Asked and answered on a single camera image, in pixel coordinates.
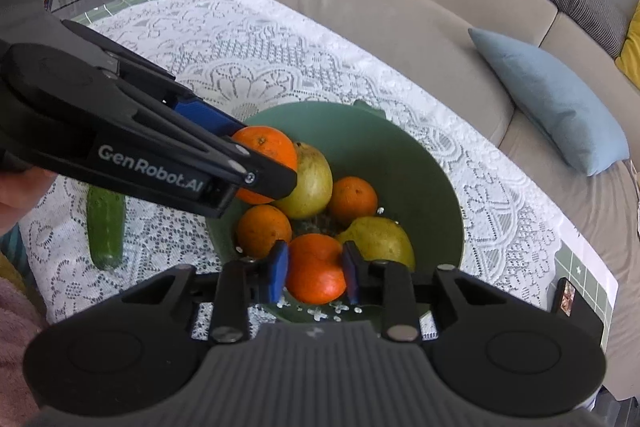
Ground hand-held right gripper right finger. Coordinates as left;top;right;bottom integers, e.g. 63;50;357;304
341;240;486;343

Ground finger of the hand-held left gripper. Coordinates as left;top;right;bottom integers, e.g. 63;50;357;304
117;77;299;202
60;19;248;138

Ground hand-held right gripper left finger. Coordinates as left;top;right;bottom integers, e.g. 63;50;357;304
142;240;291;344

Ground orange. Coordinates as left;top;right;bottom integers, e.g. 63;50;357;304
327;176;379;226
236;204;293;259
231;125;299;205
286;233;348;305

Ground yellow pear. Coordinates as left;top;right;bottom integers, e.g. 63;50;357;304
336;216;417;273

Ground green colander bowl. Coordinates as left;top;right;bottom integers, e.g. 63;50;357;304
205;99;466;325

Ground green cucumber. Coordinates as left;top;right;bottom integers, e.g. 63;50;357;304
86;186;127;271

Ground person's left hand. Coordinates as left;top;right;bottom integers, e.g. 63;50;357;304
0;169;56;235

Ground white lace tablecloth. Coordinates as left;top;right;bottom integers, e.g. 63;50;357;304
17;0;621;343

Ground teal striped cloth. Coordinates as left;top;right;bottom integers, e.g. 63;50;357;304
0;224;23;268

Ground beige sofa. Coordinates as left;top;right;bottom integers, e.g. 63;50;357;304
187;0;640;408

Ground pink fleece clothing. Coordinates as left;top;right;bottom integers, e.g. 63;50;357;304
0;277;48;427

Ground black notebook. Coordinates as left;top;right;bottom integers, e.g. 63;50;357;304
552;277;608;350

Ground light blue pillow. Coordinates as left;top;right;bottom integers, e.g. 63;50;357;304
467;27;631;178

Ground yellow cushion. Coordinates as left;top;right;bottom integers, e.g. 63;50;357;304
614;0;640;88

